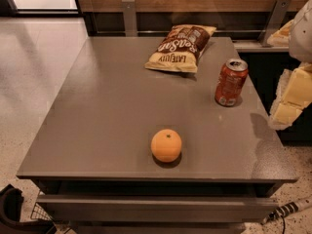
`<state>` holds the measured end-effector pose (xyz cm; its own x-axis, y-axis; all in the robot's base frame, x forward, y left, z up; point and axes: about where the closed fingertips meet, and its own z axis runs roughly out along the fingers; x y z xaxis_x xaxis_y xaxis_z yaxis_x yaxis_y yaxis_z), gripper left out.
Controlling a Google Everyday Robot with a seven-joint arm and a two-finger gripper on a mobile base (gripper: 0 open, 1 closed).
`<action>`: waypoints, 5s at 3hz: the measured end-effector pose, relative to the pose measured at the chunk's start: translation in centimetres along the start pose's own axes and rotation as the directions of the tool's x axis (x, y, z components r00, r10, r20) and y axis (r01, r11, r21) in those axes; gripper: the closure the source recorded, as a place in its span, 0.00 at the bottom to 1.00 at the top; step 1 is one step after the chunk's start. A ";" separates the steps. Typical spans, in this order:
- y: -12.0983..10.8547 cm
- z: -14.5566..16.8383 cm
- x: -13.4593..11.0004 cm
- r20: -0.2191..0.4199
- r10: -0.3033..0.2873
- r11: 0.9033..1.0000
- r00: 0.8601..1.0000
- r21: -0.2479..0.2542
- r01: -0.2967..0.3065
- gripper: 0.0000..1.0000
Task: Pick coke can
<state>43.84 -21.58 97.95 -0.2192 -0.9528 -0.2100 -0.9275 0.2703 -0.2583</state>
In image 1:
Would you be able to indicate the wire basket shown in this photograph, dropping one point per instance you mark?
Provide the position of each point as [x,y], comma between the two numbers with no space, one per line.
[39,213]

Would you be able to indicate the grey cabinet drawer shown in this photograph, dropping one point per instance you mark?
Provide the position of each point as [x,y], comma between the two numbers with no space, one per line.
[156,208]

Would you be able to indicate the right metal bracket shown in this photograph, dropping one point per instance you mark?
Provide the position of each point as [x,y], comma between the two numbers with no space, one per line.
[274,21]

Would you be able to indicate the brown yellow chip bag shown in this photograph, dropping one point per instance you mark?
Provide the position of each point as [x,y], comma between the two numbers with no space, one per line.
[181,49]

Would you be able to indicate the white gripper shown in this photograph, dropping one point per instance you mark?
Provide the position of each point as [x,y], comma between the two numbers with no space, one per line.
[302,38]

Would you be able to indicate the red coke can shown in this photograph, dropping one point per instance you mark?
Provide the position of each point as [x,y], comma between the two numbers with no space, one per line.
[231,80]

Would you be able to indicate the left metal bracket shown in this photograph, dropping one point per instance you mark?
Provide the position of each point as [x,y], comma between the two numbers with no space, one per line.
[130,17]

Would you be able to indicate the metal bracket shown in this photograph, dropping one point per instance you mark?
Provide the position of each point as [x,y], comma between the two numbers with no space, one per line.
[274,21]
[130,17]

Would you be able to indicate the orange fruit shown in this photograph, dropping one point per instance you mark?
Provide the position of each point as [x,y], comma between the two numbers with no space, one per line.
[166,145]

